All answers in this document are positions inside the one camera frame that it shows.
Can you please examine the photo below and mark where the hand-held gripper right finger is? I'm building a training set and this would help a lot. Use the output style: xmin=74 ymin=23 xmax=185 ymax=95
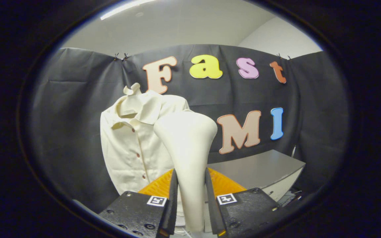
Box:
xmin=205 ymin=167 xmax=288 ymax=237

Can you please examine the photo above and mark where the cream button shirt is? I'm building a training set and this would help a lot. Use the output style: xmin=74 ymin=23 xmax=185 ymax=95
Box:
xmin=100 ymin=91 xmax=191 ymax=195

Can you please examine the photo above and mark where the white clothes hanger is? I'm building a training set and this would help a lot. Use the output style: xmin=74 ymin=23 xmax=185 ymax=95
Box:
xmin=123 ymin=83 xmax=143 ymax=116

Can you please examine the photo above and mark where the white garment steamer wand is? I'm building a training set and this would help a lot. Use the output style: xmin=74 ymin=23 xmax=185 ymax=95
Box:
xmin=153 ymin=110 xmax=218 ymax=232

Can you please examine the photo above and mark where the black backdrop cloth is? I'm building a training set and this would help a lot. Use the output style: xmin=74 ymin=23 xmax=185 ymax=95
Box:
xmin=30 ymin=44 xmax=349 ymax=214

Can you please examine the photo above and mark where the white cabinet with grey top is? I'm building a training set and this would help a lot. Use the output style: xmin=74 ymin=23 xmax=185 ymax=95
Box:
xmin=207 ymin=149 xmax=306 ymax=202

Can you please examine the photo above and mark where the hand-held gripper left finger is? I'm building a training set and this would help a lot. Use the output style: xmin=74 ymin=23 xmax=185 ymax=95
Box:
xmin=98 ymin=169 xmax=178 ymax=238

